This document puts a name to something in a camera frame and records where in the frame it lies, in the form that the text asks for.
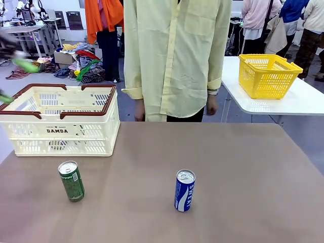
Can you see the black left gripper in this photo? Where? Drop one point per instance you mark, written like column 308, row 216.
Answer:
column 6, row 39

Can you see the person's right forearm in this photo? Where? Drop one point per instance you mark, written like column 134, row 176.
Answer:
column 132, row 81

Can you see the person's left forearm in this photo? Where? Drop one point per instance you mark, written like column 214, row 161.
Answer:
column 215, row 73

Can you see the cream plastic shopping basket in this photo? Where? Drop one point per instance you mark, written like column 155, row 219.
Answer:
column 83, row 141

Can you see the yellow plastic basket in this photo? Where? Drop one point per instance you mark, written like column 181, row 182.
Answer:
column 265, row 83

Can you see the person's right hand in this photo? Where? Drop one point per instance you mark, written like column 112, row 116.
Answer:
column 139, row 111

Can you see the person's left hand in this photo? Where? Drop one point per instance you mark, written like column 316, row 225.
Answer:
column 212, row 105

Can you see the pink patterned floor cloth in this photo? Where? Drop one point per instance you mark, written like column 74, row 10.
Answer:
column 20, row 73

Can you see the cardboard box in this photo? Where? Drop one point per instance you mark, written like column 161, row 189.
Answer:
column 62, row 57

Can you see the grey background workbench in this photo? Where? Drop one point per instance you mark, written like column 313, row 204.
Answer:
column 35, row 30

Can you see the colourful clothes pile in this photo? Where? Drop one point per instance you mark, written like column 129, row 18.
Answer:
column 88, row 65

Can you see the person with orange garment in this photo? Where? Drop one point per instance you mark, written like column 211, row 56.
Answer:
column 106, row 22

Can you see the dark green drink can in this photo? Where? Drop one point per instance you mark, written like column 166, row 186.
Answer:
column 73, row 184

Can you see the person in yellow shirt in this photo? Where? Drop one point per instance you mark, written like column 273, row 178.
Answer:
column 174, row 50

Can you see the white wristwatch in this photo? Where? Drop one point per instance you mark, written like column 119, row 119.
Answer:
column 212, row 91

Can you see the blue white drink can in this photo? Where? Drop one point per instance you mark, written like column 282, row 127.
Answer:
column 184, row 192

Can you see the person in pink top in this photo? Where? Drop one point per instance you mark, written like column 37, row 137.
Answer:
column 258, row 15

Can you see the beige jacket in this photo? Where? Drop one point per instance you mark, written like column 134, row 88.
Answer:
column 277, row 35

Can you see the person in blue top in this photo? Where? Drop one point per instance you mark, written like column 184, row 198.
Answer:
column 293, row 15

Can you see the white side table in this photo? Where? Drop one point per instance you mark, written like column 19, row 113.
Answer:
column 303, row 96

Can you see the person in camouflage trousers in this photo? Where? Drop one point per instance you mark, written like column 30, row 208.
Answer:
column 310, row 38

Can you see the black wall panel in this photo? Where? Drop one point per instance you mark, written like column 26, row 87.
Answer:
column 74, row 21
column 60, row 20

